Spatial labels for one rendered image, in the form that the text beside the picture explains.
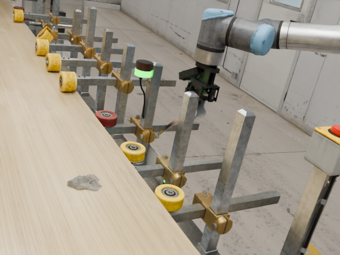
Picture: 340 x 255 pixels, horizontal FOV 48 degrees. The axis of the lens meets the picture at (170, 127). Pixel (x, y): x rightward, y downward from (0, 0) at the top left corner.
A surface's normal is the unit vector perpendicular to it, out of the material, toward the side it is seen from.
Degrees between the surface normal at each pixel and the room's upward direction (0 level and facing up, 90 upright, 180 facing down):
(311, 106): 90
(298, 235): 90
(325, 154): 90
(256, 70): 90
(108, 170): 0
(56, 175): 0
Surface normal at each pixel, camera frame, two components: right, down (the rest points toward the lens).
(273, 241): 0.18, -0.90
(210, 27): -0.42, 0.29
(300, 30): -0.37, -0.26
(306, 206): -0.87, 0.04
